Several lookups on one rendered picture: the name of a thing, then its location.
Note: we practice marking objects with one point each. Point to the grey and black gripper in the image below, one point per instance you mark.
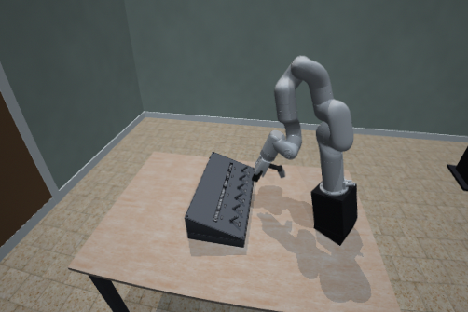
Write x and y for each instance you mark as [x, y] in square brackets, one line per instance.
[260, 164]

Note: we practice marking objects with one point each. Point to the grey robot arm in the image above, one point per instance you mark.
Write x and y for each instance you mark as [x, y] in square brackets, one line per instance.
[336, 130]

